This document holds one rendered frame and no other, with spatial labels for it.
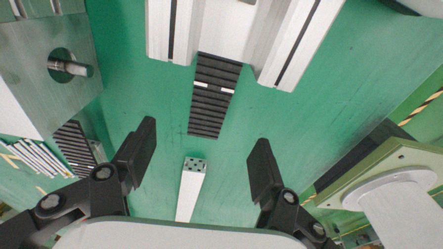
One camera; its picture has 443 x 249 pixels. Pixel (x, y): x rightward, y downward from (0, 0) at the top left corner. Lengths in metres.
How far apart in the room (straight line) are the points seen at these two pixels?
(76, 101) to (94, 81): 0.03
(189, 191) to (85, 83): 0.25
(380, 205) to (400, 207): 0.03
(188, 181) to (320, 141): 0.25
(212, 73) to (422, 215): 0.42
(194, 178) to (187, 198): 0.09
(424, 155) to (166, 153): 0.47
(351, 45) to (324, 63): 0.03
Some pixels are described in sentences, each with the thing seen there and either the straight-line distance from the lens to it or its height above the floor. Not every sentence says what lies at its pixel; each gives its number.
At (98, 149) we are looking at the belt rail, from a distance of 0.34.
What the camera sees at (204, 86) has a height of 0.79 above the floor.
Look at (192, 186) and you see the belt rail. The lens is 0.33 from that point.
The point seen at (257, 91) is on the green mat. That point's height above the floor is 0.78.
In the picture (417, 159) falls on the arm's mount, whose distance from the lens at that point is 0.44.
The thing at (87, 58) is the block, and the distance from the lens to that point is 0.22.
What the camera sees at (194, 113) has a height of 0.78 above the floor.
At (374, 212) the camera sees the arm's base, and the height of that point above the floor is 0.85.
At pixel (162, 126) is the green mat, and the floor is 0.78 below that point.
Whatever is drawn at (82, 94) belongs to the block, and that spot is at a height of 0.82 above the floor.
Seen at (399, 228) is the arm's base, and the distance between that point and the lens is 0.44.
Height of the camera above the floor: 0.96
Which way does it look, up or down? 50 degrees down
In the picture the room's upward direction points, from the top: 180 degrees counter-clockwise
